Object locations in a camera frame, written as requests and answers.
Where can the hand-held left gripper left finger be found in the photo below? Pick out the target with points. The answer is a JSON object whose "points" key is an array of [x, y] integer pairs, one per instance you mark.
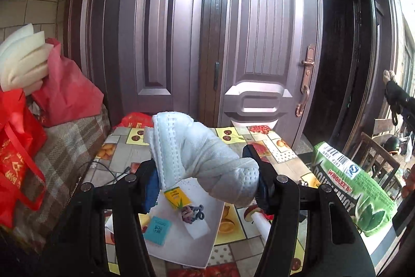
{"points": [[150, 196]]}

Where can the small mushroom toy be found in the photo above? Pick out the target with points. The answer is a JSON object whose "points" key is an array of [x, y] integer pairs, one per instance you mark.
{"points": [[253, 211]]}

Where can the plaid blanket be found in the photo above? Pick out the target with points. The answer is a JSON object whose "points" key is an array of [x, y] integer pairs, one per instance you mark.
{"points": [[64, 153]]}

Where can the teal packet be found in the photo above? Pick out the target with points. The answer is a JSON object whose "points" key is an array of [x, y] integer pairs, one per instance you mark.
{"points": [[157, 230]]}

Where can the dark hanging object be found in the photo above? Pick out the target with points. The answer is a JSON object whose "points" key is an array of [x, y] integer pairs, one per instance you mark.
{"points": [[397, 98]]}

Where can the white box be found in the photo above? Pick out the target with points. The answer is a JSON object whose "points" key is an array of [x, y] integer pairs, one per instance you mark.
{"points": [[181, 244]]}

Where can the dark wooden door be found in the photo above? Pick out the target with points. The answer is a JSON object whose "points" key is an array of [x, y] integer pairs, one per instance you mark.
{"points": [[337, 75]]}

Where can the green printed pillow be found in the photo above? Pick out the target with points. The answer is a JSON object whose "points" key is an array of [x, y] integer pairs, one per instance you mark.
{"points": [[356, 186]]}

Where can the purple metal door leaf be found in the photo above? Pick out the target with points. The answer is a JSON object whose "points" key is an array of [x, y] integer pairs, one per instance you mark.
{"points": [[152, 24], [269, 37]]}

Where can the red plastic packet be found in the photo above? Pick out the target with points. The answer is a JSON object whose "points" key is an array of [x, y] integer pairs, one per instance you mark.
{"points": [[136, 120]]}

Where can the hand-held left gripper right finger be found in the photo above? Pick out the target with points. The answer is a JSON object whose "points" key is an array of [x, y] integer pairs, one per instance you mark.
{"points": [[262, 191]]}

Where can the fruit print tablecloth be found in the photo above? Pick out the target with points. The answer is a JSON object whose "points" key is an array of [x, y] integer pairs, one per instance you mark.
{"points": [[227, 231]]}

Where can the bright red gift bag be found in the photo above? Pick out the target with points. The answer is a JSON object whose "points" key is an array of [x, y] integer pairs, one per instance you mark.
{"points": [[16, 150]]}

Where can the yellow packet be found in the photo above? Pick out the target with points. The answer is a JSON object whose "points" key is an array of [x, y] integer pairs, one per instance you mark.
{"points": [[176, 197]]}

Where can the dark helmet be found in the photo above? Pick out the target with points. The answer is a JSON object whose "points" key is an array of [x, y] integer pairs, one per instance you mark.
{"points": [[392, 144]]}

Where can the wooden chair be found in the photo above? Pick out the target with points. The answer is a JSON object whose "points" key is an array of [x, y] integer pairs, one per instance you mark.
{"points": [[377, 163]]}

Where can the white quilted cloth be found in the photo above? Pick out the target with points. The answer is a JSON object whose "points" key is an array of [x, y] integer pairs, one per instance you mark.
{"points": [[201, 150]]}

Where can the dark pink plastic bag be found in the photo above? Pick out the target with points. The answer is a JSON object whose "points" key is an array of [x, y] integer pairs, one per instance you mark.
{"points": [[64, 88]]}

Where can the bundle of white foam sheets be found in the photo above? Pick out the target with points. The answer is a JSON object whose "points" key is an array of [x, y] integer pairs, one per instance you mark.
{"points": [[22, 59]]}

